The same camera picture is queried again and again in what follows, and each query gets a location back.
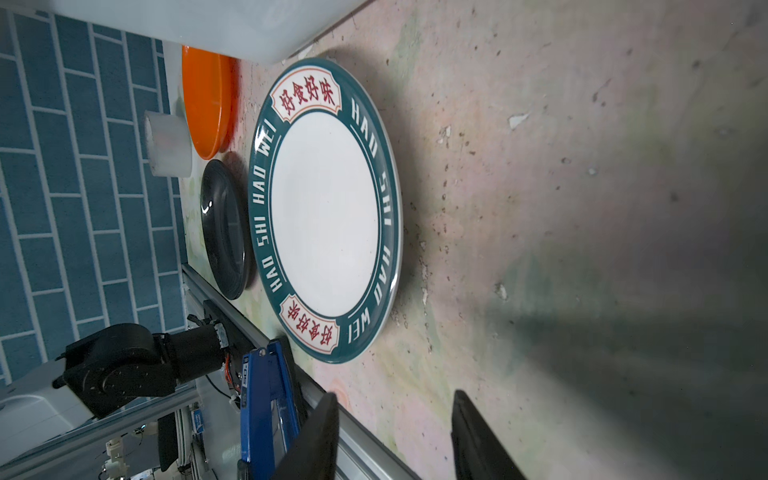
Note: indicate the green rimmed white plate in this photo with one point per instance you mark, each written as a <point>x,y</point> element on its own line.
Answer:
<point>325,210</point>

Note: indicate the black plate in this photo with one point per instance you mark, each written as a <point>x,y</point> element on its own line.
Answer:
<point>225,228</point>

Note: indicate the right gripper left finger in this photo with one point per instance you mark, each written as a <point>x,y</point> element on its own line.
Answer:
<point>314,453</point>

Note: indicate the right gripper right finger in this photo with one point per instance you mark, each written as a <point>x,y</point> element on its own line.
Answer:
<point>478,454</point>

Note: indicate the blue handheld tool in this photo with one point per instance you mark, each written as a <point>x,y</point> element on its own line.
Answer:
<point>271,411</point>

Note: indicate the orange plastic plate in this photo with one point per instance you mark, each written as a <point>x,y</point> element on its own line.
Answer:
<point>210,97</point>

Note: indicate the aluminium rail frame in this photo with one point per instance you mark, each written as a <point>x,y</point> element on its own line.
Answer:
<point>219,400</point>

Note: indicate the white plastic bin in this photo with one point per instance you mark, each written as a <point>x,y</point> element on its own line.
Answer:
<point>265,32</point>

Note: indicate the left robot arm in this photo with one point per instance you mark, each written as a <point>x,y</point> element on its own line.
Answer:
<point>98,375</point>

